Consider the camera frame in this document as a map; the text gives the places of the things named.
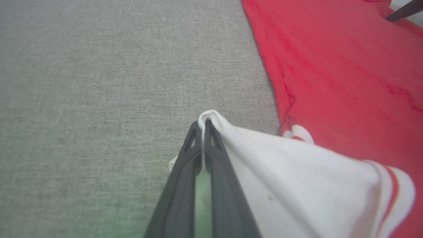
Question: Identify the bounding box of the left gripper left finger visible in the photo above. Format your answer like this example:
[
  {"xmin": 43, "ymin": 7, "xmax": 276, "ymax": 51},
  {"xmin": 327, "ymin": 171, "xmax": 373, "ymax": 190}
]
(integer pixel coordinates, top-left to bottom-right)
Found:
[{"xmin": 144, "ymin": 121, "xmax": 203, "ymax": 238}]

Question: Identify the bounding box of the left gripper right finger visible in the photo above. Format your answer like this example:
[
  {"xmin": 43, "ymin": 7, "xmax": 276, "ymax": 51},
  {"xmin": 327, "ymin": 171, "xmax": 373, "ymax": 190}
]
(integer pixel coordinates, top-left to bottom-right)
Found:
[{"xmin": 204, "ymin": 119, "xmax": 262, "ymax": 238}]

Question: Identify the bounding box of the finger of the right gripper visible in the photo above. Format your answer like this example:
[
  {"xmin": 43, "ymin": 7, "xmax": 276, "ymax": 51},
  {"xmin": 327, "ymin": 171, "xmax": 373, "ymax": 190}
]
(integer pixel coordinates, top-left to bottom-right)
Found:
[{"xmin": 385, "ymin": 0, "xmax": 423, "ymax": 23}]

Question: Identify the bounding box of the red white basketball jersey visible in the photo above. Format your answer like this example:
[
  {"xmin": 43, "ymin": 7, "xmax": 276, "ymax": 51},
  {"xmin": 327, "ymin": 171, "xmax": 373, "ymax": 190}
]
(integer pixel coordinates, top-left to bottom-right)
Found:
[{"xmin": 169, "ymin": 0, "xmax": 423, "ymax": 238}]

